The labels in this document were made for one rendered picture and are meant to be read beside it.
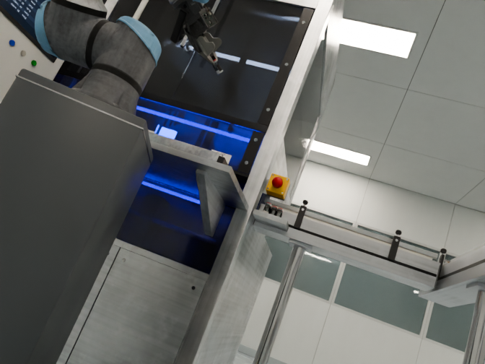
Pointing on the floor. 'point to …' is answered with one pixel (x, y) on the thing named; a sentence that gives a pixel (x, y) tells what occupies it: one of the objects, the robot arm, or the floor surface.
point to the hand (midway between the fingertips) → (211, 59)
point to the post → (253, 189)
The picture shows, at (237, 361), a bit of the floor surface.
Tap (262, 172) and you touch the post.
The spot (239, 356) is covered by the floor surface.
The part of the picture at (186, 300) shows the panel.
